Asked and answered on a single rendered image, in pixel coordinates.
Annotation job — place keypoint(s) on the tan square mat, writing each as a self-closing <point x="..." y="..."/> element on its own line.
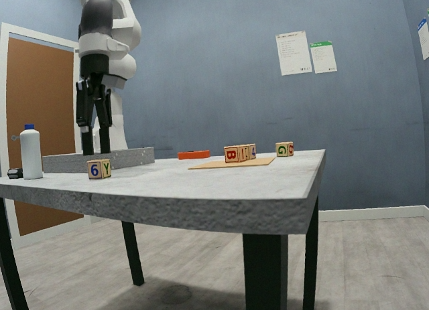
<point x="222" y="164"/>

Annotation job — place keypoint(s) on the white plastic bottle with blue cap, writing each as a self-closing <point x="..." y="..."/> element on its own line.
<point x="30" y="153"/>

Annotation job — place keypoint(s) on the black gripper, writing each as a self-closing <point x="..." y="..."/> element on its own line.
<point x="91" y="65"/>

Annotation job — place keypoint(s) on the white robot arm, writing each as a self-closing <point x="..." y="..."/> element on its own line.
<point x="104" y="33"/>

